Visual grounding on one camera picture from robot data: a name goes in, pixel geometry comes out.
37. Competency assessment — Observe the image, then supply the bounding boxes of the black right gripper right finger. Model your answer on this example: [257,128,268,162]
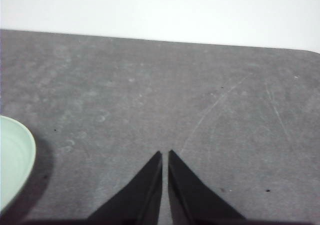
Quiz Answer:
[167,149,249,225]

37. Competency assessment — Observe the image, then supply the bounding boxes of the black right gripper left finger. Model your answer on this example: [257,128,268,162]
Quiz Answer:
[84,150,164,225]

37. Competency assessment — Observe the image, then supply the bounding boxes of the green plate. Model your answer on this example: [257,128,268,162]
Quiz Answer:
[0,115,37,212]

